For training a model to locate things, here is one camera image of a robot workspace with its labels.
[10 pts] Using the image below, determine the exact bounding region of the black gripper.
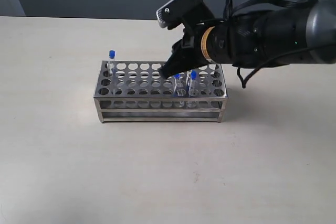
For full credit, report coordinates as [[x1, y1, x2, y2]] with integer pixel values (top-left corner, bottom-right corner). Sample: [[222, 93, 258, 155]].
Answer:
[[158, 2, 215, 79]]

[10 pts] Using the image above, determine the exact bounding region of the blue capped test tube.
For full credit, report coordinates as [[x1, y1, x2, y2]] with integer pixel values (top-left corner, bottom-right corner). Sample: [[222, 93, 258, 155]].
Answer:
[[187, 70, 198, 108], [174, 73, 185, 108], [107, 50, 116, 77]]

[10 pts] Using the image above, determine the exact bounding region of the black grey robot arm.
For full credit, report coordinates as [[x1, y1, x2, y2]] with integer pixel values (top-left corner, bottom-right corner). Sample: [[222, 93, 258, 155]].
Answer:
[[157, 0, 335, 78]]

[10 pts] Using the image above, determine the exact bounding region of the stainless steel test tube rack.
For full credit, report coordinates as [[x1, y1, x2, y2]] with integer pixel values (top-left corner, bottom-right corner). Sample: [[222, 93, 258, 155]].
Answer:
[[93, 61, 228, 123]]

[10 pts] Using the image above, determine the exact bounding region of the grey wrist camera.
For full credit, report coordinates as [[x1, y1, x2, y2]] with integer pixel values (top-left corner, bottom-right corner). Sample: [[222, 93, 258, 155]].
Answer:
[[156, 0, 203, 28]]

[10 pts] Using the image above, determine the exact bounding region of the black cable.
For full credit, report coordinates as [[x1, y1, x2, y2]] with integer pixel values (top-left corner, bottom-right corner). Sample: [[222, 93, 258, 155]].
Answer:
[[223, 0, 336, 89]]

